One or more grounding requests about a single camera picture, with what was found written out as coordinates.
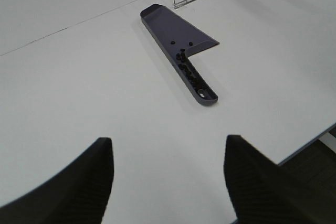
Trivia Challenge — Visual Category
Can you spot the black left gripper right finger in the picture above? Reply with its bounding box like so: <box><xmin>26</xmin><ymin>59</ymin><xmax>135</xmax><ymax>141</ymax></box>
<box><xmin>224</xmin><ymin>135</ymin><xmax>335</xmax><ymax>223</ymax></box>

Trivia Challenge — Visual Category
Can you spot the grey plastic dustpan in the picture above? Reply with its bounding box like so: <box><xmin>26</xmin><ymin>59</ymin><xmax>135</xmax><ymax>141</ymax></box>
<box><xmin>140</xmin><ymin>4</ymin><xmax>219</xmax><ymax>106</ymax></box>

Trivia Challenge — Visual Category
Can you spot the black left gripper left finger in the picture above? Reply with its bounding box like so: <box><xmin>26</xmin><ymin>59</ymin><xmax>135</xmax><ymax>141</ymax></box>
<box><xmin>1</xmin><ymin>137</ymin><xmax>114</xmax><ymax>223</ymax></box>

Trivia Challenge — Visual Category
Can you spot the pile of coffee beans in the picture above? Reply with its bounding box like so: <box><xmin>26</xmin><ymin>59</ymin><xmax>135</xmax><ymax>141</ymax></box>
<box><xmin>168</xmin><ymin>40</ymin><xmax>205</xmax><ymax>92</ymax></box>

